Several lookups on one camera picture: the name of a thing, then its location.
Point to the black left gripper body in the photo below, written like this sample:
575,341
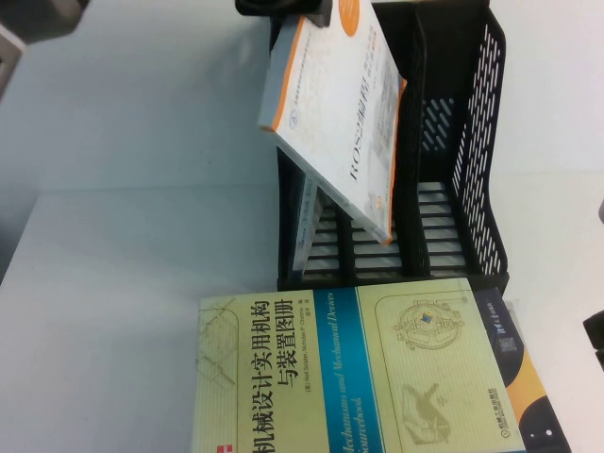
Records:
269,7

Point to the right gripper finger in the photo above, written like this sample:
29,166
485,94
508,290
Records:
598,359
595,325

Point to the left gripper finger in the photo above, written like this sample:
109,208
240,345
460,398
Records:
321,16

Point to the white orange ROS2 book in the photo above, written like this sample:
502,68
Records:
340,118

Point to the yellow green mechanical design book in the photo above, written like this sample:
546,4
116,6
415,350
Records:
358,377

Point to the dark blue orange book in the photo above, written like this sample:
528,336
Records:
524,377

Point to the black mesh book stand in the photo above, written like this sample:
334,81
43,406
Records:
453,189

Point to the teal cover book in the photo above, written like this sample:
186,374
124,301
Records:
307,226

